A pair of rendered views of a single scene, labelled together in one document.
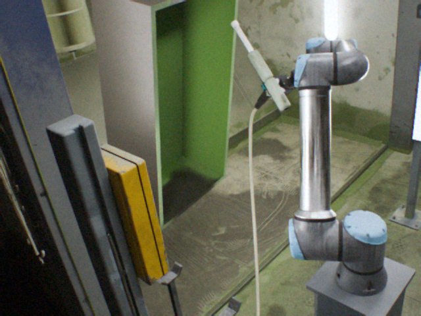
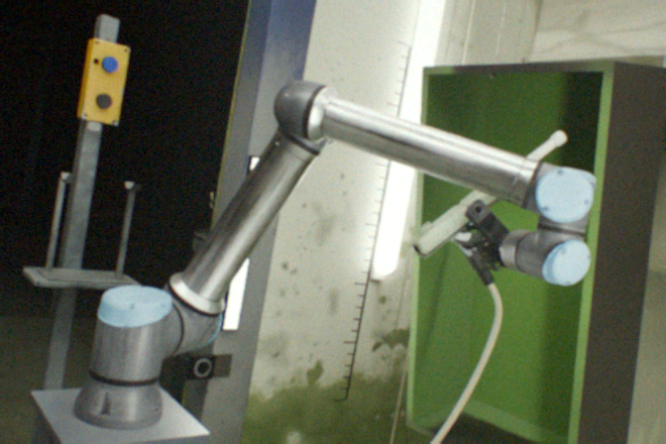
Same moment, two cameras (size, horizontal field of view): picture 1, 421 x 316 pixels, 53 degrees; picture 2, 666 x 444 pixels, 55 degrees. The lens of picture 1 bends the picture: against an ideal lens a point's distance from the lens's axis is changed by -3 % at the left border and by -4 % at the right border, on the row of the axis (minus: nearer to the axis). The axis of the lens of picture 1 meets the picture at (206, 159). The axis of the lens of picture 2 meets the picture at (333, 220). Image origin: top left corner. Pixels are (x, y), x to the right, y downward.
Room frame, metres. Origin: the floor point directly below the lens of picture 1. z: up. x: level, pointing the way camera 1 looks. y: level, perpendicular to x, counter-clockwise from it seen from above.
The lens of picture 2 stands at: (1.66, -1.88, 1.22)
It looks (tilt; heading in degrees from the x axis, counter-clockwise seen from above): 3 degrees down; 94
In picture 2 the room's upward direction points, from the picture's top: 10 degrees clockwise
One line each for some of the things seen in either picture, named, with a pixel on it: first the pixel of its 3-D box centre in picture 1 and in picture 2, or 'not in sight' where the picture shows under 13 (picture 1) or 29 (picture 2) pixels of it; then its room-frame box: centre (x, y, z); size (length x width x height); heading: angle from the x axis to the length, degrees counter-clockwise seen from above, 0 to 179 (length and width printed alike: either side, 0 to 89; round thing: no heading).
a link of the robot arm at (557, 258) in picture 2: not in sight; (552, 257); (2.00, -0.58, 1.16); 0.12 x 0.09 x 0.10; 118
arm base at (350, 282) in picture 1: (362, 267); (122, 390); (1.15, -0.52, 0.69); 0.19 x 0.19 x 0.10
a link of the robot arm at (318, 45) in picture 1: (317, 51); (566, 201); (2.00, -0.60, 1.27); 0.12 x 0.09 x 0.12; 73
